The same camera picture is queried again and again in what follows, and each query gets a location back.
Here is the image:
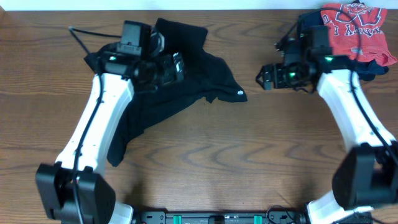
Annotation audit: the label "folded navy garment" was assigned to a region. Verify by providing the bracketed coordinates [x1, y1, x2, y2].
[297, 12, 389, 81]

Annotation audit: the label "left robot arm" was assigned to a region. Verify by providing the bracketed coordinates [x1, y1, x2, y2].
[35, 21, 185, 224]

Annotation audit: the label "red printed t-shirt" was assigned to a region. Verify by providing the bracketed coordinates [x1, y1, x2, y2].
[320, 2, 397, 67]

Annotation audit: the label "black pants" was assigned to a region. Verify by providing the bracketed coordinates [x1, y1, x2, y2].
[83, 17, 248, 168]

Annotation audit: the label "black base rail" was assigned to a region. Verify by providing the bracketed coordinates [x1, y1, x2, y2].
[131, 209, 311, 224]

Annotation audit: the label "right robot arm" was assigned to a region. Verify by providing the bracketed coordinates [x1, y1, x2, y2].
[256, 26, 397, 223]

